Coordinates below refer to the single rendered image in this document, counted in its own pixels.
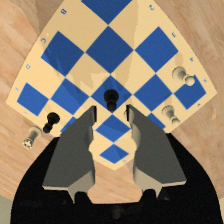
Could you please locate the black pawn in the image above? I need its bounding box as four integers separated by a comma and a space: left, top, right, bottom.
104, 89, 119, 111
43, 112, 60, 134

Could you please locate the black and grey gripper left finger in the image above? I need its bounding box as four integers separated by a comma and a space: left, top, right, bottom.
10, 105, 97, 224

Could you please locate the white pawn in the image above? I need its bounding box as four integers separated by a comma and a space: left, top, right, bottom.
172, 66, 195, 86
162, 105, 180, 126

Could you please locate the blue and cream chessboard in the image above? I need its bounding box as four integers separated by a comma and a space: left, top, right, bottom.
6, 0, 217, 170

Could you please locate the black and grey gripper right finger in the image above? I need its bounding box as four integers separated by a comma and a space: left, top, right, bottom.
126, 104, 224, 224

